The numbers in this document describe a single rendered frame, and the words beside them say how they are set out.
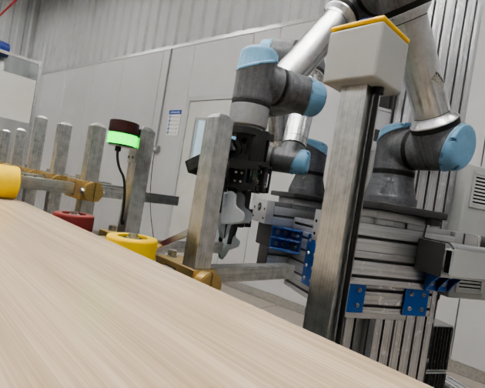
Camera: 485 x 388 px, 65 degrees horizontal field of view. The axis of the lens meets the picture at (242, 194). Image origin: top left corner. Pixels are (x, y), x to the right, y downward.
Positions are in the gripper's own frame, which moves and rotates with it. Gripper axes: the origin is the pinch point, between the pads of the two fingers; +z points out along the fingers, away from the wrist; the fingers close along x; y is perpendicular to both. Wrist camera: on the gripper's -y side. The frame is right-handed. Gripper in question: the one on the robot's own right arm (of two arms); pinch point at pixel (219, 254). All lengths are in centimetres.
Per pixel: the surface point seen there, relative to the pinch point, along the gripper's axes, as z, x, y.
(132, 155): -22.8, -4.3, -32.8
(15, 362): -9, -59, -66
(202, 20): -225, 330, 211
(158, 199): -12.3, 23.5, -7.3
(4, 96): -60, 248, -8
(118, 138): -25.5, -6.1, -37.5
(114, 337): -9, -58, -61
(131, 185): -16.5, -5.2, -32.7
